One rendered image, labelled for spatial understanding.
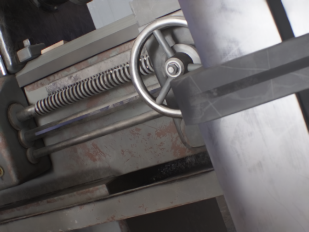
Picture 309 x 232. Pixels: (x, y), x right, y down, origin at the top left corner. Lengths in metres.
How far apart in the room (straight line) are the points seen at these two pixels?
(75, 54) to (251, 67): 1.23
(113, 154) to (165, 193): 0.28
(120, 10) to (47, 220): 3.69
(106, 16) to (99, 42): 3.65
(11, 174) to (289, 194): 1.26
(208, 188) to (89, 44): 0.49
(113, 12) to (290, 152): 4.79
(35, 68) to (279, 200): 1.31
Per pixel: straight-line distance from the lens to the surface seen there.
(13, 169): 1.49
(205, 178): 1.22
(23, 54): 1.57
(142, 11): 1.35
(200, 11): 0.28
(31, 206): 1.65
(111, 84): 1.35
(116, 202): 1.33
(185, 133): 1.19
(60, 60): 1.50
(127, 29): 1.39
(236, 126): 0.27
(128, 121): 1.35
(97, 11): 5.11
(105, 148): 1.51
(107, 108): 1.37
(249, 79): 0.26
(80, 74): 1.47
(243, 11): 0.27
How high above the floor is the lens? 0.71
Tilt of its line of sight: 5 degrees down
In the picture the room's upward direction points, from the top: 21 degrees counter-clockwise
